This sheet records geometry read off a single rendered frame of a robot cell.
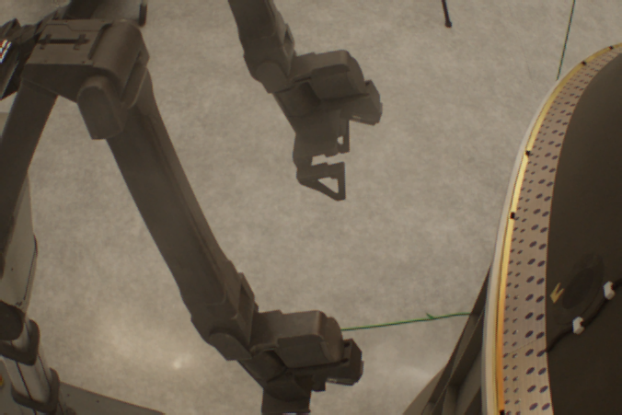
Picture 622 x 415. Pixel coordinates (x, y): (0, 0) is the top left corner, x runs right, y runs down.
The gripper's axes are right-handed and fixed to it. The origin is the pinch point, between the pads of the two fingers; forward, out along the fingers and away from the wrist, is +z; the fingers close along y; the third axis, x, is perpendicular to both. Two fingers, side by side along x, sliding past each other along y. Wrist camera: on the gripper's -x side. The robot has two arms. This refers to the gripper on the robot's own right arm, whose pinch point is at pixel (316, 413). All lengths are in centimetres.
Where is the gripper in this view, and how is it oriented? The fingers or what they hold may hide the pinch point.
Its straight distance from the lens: 135.2
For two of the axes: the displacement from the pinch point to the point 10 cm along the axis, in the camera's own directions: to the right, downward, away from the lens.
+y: 0.8, -7.3, 6.8
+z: 4.0, 6.5, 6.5
